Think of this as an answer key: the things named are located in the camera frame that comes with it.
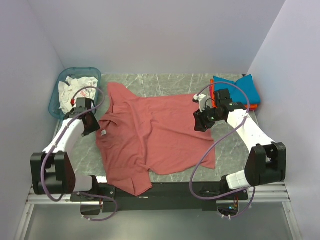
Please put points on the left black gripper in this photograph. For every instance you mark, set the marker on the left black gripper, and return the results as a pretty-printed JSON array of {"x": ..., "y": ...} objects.
[{"x": 95, "y": 126}]

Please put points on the folded orange t-shirt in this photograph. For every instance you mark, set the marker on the folded orange t-shirt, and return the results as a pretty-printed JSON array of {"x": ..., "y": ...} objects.
[{"x": 253, "y": 107}]

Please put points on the crumpled white t-shirt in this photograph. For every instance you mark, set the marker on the crumpled white t-shirt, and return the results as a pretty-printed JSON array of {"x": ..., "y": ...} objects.
[{"x": 68, "y": 89}]

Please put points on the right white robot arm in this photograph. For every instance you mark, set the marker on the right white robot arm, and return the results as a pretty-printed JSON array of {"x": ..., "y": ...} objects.
[{"x": 266, "y": 163}]

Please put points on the teal plastic bin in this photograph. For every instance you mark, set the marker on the teal plastic bin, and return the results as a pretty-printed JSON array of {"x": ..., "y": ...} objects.
[{"x": 85, "y": 92}]

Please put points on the folded blue t-shirt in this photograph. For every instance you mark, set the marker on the folded blue t-shirt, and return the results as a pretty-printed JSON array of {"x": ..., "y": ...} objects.
[{"x": 246, "y": 84}]

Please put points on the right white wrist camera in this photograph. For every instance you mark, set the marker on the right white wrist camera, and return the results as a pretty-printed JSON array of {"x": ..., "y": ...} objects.
[{"x": 201, "y": 100}]

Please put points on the dusty red t-shirt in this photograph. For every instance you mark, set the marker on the dusty red t-shirt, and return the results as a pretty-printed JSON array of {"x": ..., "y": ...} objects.
[{"x": 139, "y": 135}]

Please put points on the aluminium frame rail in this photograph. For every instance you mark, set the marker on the aluminium frame rail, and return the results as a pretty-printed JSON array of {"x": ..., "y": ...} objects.
[{"x": 44, "y": 219}]

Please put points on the black base beam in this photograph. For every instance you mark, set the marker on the black base beam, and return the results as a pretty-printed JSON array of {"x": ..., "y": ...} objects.
[{"x": 162, "y": 196}]

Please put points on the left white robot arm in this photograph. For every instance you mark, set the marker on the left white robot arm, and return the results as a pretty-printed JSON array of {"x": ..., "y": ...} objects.
[{"x": 51, "y": 170}]

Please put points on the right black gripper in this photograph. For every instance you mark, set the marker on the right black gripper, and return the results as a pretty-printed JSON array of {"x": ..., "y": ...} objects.
[{"x": 201, "y": 121}]

